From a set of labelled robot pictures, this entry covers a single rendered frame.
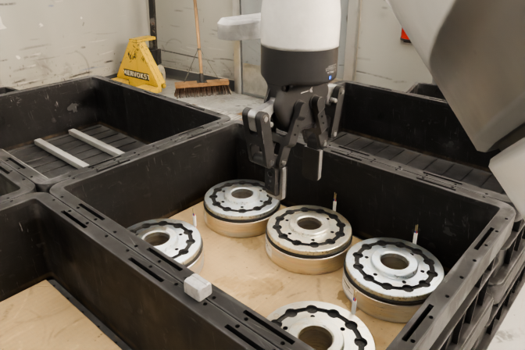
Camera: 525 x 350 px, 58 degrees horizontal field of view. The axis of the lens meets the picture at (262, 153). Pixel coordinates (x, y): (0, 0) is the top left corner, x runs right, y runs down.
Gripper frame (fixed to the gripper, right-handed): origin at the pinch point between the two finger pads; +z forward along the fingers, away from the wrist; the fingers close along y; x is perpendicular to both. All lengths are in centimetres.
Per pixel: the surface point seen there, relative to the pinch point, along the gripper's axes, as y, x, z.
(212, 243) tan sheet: -3.9, 9.5, 11.2
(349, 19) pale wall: 249, 153, 22
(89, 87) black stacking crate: 8, 59, 3
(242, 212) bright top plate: 0.6, 8.7, 8.4
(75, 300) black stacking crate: -20.3, 12.9, 11.9
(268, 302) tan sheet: -7.1, -2.7, 11.3
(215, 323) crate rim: -19.7, -8.9, 1.4
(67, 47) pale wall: 139, 349, 51
